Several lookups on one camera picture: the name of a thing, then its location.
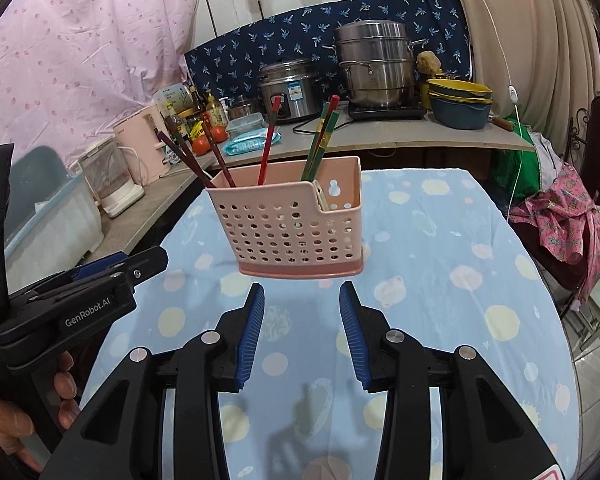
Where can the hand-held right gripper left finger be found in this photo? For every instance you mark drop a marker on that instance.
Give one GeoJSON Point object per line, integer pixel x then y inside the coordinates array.
{"type": "Point", "coordinates": [247, 345]}

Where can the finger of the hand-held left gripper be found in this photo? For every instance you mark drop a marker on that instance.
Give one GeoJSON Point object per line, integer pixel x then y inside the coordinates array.
{"type": "Point", "coordinates": [147, 265]}
{"type": "Point", "coordinates": [100, 266]}

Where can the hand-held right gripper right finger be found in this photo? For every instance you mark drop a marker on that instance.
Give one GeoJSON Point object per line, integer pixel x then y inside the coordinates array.
{"type": "Point", "coordinates": [355, 340]}

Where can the dark brown chopstick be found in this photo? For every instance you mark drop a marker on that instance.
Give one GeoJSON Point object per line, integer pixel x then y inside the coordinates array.
{"type": "Point", "coordinates": [180, 160]}
{"type": "Point", "coordinates": [187, 152]}
{"type": "Point", "coordinates": [176, 132]}

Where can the pink perforated utensil basket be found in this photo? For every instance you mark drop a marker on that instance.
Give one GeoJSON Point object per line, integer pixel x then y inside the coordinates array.
{"type": "Point", "coordinates": [285, 230]}

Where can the red patterned chopstick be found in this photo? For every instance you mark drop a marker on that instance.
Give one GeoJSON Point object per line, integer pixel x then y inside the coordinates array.
{"type": "Point", "coordinates": [219, 155]}

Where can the green chopstick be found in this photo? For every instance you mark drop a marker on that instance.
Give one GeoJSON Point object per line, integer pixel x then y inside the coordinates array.
{"type": "Point", "coordinates": [325, 145]}

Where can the person's left hand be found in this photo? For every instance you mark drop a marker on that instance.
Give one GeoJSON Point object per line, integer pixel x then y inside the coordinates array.
{"type": "Point", "coordinates": [10, 430]}

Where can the grey plastic storage bin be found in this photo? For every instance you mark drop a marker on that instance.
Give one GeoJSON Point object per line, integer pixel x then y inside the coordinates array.
{"type": "Point", "coordinates": [55, 210]}

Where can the white kitchen appliance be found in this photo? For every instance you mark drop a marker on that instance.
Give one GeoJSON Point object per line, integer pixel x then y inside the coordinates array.
{"type": "Point", "coordinates": [112, 180]}

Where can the blue dotted tablecloth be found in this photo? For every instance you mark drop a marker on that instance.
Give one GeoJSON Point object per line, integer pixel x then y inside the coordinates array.
{"type": "Point", "coordinates": [430, 270]}

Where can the pink electric kettle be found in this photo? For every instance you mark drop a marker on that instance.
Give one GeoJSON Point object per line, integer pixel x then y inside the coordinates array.
{"type": "Point", "coordinates": [140, 145]}

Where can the red tomato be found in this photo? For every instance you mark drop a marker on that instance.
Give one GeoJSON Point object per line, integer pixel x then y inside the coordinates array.
{"type": "Point", "coordinates": [200, 146]}
{"type": "Point", "coordinates": [219, 133]}

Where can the yellow packet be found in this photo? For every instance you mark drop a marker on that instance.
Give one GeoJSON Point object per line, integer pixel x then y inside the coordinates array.
{"type": "Point", "coordinates": [197, 133]}

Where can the blue wet wipes pack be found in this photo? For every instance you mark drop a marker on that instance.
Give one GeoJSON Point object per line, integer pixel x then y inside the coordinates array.
{"type": "Point", "coordinates": [245, 144]}

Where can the yellow oil bottle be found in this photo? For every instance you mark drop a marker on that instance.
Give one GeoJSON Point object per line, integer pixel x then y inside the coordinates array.
{"type": "Point", "coordinates": [215, 112]}

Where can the dark sauce bottle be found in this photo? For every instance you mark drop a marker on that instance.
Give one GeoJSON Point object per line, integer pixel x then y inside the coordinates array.
{"type": "Point", "coordinates": [196, 100]}

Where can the clear plastic food container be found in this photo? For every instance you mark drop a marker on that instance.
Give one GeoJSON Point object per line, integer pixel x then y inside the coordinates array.
{"type": "Point", "coordinates": [247, 124]}

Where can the white pump bottle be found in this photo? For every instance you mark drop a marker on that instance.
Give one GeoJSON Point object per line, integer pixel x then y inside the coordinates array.
{"type": "Point", "coordinates": [224, 110]}

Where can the small steel pot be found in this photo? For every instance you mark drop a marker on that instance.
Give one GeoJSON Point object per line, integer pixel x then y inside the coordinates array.
{"type": "Point", "coordinates": [242, 107]}

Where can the wooden counter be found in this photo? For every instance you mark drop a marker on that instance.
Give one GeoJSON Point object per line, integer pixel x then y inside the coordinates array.
{"type": "Point", "coordinates": [405, 135]}

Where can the pink dotted cloth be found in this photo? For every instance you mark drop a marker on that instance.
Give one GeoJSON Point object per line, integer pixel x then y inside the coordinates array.
{"type": "Point", "coordinates": [80, 50]}

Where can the steel rice cooker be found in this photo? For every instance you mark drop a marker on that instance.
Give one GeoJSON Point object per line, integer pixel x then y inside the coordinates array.
{"type": "Point", "coordinates": [297, 92]}

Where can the black induction cooktop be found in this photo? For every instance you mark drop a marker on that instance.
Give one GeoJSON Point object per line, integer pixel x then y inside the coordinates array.
{"type": "Point", "coordinates": [385, 112]}

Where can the pink floral cloth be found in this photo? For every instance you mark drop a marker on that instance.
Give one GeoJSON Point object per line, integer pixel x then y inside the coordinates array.
{"type": "Point", "coordinates": [560, 215]}

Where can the green bag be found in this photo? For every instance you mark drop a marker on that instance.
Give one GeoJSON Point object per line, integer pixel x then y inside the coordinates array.
{"type": "Point", "coordinates": [522, 160]}

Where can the blue bowl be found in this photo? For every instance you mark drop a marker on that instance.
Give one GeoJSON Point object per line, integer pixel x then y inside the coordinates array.
{"type": "Point", "coordinates": [460, 112]}

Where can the yellow bowl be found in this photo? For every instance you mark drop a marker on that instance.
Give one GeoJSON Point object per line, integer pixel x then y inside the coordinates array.
{"type": "Point", "coordinates": [460, 87]}

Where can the blue printed cloth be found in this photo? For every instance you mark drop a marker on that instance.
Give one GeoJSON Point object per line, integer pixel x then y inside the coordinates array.
{"type": "Point", "coordinates": [290, 30]}

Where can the steel steamer pot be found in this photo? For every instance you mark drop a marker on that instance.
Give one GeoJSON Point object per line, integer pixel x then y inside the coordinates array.
{"type": "Point", "coordinates": [375, 65]}

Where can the brown loofah sponge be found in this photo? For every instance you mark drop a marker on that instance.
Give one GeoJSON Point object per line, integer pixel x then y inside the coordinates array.
{"type": "Point", "coordinates": [428, 64]}

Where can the beige curtain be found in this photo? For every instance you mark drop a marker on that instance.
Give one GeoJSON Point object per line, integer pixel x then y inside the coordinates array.
{"type": "Point", "coordinates": [540, 35]}

